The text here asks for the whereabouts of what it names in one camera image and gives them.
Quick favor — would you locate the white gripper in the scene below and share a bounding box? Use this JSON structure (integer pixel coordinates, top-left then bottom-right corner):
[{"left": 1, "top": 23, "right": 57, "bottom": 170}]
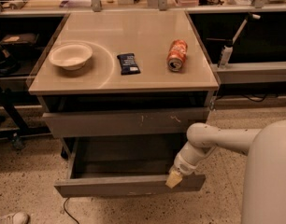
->
[{"left": 165, "top": 147, "right": 201, "bottom": 189}]

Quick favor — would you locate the grey drawer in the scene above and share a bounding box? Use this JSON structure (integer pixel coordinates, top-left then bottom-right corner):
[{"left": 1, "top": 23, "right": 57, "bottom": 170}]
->
[
  {"left": 54, "top": 133, "right": 206, "bottom": 198},
  {"left": 43, "top": 107, "right": 209, "bottom": 137}
]

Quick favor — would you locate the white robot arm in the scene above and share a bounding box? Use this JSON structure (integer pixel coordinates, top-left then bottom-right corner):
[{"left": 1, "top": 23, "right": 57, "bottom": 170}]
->
[{"left": 166, "top": 120, "right": 286, "bottom": 224}]

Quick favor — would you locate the grey drawer cabinet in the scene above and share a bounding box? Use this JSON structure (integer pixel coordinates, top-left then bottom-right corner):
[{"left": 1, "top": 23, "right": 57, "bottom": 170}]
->
[{"left": 28, "top": 9, "right": 220, "bottom": 185}]

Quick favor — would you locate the grey top drawer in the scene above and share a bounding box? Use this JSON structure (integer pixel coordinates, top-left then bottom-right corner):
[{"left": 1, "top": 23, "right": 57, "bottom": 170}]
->
[{"left": 43, "top": 107, "right": 209, "bottom": 137}]

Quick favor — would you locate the dark blue snack packet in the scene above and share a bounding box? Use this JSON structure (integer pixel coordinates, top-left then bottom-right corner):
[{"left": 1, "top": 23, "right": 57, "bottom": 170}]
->
[{"left": 117, "top": 53, "right": 140, "bottom": 75}]

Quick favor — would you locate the orange soda can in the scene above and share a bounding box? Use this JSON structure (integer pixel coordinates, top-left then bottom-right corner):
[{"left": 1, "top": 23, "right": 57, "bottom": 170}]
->
[{"left": 166, "top": 39, "right": 188, "bottom": 72}]

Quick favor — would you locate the white bottle with rod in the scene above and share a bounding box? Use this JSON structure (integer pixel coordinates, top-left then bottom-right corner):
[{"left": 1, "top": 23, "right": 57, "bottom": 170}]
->
[{"left": 217, "top": 13, "right": 261, "bottom": 68}]

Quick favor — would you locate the white paper bowl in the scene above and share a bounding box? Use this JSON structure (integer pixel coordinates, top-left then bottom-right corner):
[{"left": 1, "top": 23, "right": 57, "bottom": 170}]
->
[{"left": 48, "top": 43, "right": 93, "bottom": 71}]

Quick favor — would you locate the white shoe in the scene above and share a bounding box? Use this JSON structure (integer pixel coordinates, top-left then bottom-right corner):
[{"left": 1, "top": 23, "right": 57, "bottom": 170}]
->
[{"left": 0, "top": 212, "right": 29, "bottom": 224}]

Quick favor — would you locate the black office chair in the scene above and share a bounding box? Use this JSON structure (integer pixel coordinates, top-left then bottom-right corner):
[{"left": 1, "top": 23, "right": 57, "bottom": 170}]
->
[{"left": 0, "top": 24, "right": 50, "bottom": 150}]

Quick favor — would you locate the black floor cable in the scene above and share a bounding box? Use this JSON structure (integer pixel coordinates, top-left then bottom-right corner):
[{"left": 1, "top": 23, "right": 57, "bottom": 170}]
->
[{"left": 62, "top": 197, "right": 81, "bottom": 224}]

